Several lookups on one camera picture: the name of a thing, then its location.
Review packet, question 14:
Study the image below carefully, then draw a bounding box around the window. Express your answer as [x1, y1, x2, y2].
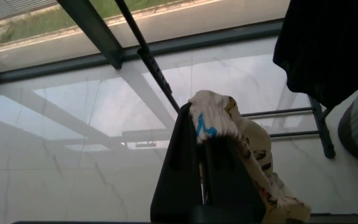
[0, 0, 292, 91]

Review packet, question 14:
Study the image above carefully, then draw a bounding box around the black clothes rack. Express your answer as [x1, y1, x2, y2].
[113, 0, 337, 160]

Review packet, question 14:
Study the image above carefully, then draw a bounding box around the black garment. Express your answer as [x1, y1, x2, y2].
[272, 0, 358, 110]

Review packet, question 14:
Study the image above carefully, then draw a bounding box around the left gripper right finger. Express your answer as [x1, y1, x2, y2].
[201, 136, 267, 222]

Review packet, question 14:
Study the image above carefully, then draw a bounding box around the cream printed garment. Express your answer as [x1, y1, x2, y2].
[187, 89, 311, 223]

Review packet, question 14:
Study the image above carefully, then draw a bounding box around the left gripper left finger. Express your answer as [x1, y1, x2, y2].
[149, 101, 204, 222]

